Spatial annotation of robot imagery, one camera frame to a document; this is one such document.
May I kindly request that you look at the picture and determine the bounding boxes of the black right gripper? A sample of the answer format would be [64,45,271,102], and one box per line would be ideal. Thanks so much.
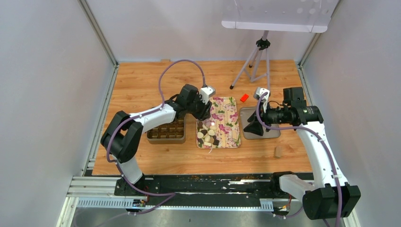
[244,100,290,135]

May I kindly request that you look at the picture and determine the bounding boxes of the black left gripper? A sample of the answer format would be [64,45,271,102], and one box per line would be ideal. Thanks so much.
[187,94,214,122]

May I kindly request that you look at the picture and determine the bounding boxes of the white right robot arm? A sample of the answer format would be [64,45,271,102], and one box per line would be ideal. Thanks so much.
[244,87,361,220]

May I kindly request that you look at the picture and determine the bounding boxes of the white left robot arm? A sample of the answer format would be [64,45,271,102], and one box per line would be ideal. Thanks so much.
[100,84,216,195]

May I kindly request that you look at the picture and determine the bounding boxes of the white heart chocolate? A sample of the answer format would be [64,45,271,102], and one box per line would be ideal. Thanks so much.
[197,132,204,139]

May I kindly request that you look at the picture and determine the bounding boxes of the gold chocolate tin box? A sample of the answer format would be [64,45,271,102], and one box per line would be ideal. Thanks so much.
[146,117,186,144]

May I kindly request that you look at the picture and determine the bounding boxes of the dark ridged square chocolate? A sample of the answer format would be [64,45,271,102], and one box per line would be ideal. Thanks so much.
[212,140,220,146]

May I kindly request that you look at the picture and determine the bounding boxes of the grey metal tin lid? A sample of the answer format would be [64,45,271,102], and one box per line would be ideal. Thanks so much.
[239,107,281,140]

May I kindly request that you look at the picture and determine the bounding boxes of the floral patterned tray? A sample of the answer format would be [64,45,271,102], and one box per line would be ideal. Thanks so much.
[196,96,241,149]

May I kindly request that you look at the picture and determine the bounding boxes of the small red block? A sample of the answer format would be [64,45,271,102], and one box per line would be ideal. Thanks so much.
[240,94,249,103]

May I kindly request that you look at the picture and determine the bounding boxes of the small wooden block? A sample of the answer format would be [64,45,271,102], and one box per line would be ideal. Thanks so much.
[274,146,282,158]

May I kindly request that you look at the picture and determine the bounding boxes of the white tripod stand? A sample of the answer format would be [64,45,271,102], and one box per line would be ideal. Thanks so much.
[229,30,271,90]

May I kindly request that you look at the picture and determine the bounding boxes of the white overhead light panel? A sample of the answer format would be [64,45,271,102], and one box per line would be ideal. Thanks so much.
[221,0,339,33]

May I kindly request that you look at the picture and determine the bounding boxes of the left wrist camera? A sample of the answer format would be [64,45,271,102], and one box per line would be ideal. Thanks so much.
[199,86,216,104]

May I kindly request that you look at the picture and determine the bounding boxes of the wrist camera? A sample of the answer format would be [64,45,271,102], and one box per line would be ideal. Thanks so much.
[253,87,270,113]
[199,86,216,104]

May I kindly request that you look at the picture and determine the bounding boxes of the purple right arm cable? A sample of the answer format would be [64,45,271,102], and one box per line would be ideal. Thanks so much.
[255,91,344,227]

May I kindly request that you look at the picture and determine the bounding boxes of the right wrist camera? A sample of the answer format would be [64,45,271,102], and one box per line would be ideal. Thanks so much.
[253,87,270,113]

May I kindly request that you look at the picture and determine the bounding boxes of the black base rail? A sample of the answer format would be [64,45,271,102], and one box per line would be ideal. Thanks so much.
[67,172,314,214]

